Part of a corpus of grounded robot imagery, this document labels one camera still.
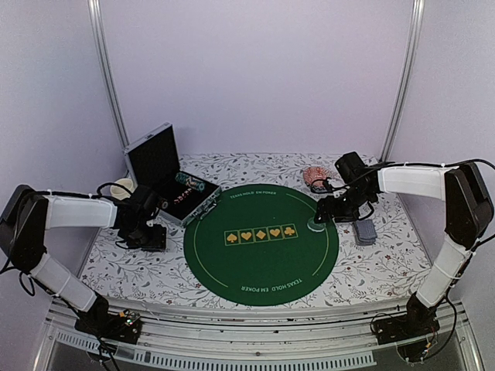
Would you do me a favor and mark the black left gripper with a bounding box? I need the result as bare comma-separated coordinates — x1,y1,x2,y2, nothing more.
124,220,167,250

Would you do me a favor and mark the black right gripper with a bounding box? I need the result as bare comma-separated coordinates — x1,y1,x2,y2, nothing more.
314,185,374,223

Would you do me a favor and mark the short poker chip stack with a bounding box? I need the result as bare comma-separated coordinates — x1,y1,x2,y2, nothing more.
159,199,169,210

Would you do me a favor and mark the green white dealer button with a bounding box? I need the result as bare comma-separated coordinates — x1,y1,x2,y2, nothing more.
307,218,326,233

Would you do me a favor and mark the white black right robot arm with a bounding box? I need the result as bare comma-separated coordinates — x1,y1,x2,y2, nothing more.
308,151,494,337

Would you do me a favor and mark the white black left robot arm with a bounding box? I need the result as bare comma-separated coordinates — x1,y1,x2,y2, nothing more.
1,185,166,335

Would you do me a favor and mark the grey playing card deck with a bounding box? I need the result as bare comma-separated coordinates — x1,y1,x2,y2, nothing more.
353,219,377,246

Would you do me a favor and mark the red patterned small bowl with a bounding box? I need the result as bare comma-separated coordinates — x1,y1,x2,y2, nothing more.
302,166,339,192

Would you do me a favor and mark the cream ceramic mug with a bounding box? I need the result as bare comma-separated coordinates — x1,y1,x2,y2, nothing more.
110,178,135,200

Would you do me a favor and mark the red black chip row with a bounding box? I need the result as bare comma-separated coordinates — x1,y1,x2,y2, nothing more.
173,188,193,204

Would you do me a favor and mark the green poker chip row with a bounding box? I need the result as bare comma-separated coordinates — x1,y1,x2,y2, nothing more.
175,172,206,192

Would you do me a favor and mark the aluminium poker chip case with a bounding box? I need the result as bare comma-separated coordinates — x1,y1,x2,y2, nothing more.
124,123,221,226

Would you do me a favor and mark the round green poker mat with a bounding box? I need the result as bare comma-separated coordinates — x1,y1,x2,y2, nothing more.
183,184,340,306

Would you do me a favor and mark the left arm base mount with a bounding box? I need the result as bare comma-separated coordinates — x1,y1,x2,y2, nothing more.
75,309,142,345

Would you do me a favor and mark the aluminium front rail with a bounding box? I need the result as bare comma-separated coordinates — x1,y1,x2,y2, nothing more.
34,298,488,370

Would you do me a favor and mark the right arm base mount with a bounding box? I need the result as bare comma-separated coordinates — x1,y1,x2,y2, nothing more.
370,313,440,363

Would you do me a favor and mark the right aluminium frame post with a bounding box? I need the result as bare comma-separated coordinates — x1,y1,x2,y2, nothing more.
380,0,425,162

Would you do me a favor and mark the aluminium frame post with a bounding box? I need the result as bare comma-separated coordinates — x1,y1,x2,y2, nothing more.
87,0,129,148
380,0,425,162

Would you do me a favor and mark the left aluminium frame post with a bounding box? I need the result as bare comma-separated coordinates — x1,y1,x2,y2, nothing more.
87,0,129,148

